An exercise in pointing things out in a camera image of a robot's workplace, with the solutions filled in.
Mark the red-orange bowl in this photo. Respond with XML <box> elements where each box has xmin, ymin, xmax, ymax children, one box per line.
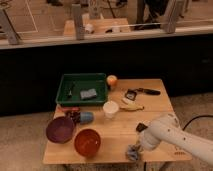
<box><xmin>74</xmin><ymin>129</ymin><xmax>101</xmax><ymax>158</ymax></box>

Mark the grey sponge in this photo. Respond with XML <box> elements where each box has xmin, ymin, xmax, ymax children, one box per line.
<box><xmin>80</xmin><ymin>88</ymin><xmax>97</xmax><ymax>100</ymax></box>

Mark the small dark object in tray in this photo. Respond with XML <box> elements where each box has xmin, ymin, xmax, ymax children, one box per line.
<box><xmin>67</xmin><ymin>83</ymin><xmax>74</xmax><ymax>98</ymax></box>

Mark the purple bowl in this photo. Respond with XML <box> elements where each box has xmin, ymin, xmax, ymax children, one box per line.
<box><xmin>46</xmin><ymin>116</ymin><xmax>75</xmax><ymax>144</ymax></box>

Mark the blue cup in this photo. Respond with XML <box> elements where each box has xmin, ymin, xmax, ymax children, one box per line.
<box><xmin>80</xmin><ymin>112</ymin><xmax>94</xmax><ymax>124</ymax></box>

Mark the blue-grey towel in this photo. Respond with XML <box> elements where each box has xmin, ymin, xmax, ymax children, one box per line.
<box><xmin>125</xmin><ymin>145</ymin><xmax>141</xmax><ymax>161</ymax></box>

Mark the black handled peeler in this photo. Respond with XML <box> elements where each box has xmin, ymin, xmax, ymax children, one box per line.
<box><xmin>124</xmin><ymin>88</ymin><xmax>161</xmax><ymax>101</ymax></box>

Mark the white paper cup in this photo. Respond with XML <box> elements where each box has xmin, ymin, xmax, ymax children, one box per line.
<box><xmin>103</xmin><ymin>101</ymin><xmax>119</xmax><ymax>119</ymax></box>

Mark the orange fruit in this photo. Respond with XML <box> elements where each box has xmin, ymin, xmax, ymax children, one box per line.
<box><xmin>106</xmin><ymin>75</ymin><xmax>118</xmax><ymax>88</ymax></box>

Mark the red handled tool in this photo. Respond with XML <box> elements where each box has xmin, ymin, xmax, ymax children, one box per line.
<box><xmin>57</xmin><ymin>106</ymin><xmax>80</xmax><ymax>113</ymax></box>

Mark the black cable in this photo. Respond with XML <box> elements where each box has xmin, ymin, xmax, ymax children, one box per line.
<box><xmin>181</xmin><ymin>114</ymin><xmax>213</xmax><ymax>132</ymax></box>

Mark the banana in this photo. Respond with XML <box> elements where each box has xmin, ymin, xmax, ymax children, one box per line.
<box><xmin>121</xmin><ymin>98</ymin><xmax>144</xmax><ymax>111</ymax></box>

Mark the green plastic tray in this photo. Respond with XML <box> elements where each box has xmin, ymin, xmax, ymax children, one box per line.
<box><xmin>55</xmin><ymin>73</ymin><xmax>108</xmax><ymax>107</ymax></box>

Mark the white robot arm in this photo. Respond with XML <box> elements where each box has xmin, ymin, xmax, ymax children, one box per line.
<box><xmin>137</xmin><ymin>114</ymin><xmax>213</xmax><ymax>166</ymax></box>

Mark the black remote control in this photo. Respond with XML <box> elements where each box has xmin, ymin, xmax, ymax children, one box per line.
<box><xmin>136</xmin><ymin>123</ymin><xmax>147</xmax><ymax>132</ymax></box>

